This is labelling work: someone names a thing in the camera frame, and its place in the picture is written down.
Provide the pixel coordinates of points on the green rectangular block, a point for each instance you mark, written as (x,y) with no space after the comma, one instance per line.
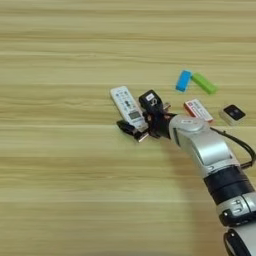
(204,83)

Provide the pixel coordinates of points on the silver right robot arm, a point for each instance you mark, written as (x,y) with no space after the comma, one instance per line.
(200,143)

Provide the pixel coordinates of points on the white box with black top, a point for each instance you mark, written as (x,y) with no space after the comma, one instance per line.
(233,113)

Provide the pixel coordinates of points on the red and white card box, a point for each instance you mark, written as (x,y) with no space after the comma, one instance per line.
(198,110)

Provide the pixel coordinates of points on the blue rectangular block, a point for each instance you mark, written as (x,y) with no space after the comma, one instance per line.
(183,80)

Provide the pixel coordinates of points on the small black box white label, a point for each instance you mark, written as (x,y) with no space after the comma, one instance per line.
(150,99)

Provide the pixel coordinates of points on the white remote control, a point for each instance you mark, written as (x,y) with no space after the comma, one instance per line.
(125,103)

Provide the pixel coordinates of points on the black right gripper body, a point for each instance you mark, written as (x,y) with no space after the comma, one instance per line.
(160,125)

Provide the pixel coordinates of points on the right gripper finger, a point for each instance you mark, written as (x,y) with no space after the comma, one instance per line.
(166,106)
(128,128)

